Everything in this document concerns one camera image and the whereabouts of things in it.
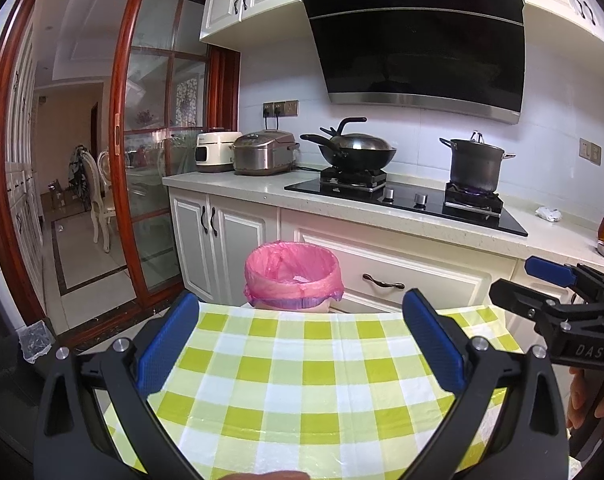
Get white base cabinets with countertop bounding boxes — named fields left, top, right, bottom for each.
left=163, top=162, right=604, bottom=316

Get beige wall switch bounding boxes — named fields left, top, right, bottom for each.
left=579, top=137, right=603, bottom=166

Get white rice cooker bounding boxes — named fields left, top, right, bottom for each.
left=196, top=129, right=237, bottom=173

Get black wok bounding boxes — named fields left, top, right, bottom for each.
left=300, top=130, right=397, bottom=171

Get wall outlet strip with plugs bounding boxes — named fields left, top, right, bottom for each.
left=262, top=100, right=299, bottom=118

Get trash can with pink bag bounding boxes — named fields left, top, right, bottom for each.
left=244, top=241, right=344, bottom=313

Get person's right hand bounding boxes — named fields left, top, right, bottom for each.
left=566, top=366, right=599, bottom=431

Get silver pressure cooker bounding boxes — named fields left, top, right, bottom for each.
left=232, top=130, right=300, bottom=177

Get small black bin clear bag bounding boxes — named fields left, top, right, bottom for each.
left=19, top=319, right=57, bottom=366

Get black range hood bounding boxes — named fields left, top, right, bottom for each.
left=298, top=0, right=527, bottom=126

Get red wooden glass sliding door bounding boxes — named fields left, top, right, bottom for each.
left=109, top=0, right=241, bottom=306

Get steel stock pot with lid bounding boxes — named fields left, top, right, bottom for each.
left=439, top=130, right=516, bottom=193

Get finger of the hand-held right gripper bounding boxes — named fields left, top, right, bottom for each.
left=525, top=255, right=604, bottom=306
left=489, top=279, right=604, bottom=357

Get black glass gas cooktop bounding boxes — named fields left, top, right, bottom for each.
left=284, top=167, right=529, bottom=237

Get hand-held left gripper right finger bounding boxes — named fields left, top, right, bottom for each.
left=382, top=288, right=570, bottom=480

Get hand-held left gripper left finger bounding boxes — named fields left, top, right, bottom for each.
left=33, top=291, right=217, bottom=480

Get white ornate dining chair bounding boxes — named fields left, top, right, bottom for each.
left=79, top=152, right=113, bottom=255
left=98, top=147, right=116, bottom=196

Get green white checked tablecloth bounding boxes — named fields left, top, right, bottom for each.
left=102, top=301, right=525, bottom=476

